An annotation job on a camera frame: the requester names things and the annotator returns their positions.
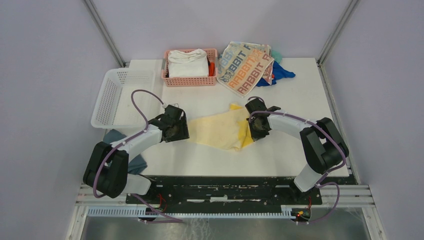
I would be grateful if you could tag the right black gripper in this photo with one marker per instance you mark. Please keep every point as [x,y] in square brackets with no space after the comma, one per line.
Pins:
[256,135]

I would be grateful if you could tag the grey blue towel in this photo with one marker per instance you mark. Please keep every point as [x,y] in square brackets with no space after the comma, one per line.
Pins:
[137,164]

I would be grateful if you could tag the aluminium frame rails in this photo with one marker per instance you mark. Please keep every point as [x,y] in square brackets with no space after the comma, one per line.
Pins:
[348,212]

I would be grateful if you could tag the white folded towel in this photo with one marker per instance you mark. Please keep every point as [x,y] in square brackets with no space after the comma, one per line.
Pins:
[188,64]

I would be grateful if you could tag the rabbit print towel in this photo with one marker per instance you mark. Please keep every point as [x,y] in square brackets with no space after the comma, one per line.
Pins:
[242,65]

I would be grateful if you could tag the white cable duct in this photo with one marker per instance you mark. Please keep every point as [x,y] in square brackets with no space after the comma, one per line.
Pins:
[141,212]

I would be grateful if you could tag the teal green towel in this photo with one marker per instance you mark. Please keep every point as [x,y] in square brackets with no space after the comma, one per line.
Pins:
[277,56]

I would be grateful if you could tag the orange towel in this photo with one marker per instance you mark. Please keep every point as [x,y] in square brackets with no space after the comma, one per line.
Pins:
[211,69]

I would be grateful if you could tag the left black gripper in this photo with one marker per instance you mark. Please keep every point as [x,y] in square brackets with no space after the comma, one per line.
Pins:
[183,134]

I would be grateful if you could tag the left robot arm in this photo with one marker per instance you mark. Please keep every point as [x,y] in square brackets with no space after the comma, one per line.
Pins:
[107,169]

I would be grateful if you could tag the pink plastic basket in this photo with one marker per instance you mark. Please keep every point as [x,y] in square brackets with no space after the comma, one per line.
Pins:
[193,81]

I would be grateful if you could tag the yellow duck towel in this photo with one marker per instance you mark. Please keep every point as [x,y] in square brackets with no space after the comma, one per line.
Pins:
[228,130]

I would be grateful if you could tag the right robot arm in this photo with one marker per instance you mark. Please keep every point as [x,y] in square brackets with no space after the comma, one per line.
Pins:
[324,148]

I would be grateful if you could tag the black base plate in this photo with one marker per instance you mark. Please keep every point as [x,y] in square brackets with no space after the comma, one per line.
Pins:
[225,194]

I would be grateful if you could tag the white plastic basket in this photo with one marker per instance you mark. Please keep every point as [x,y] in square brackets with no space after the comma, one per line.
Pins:
[117,106]

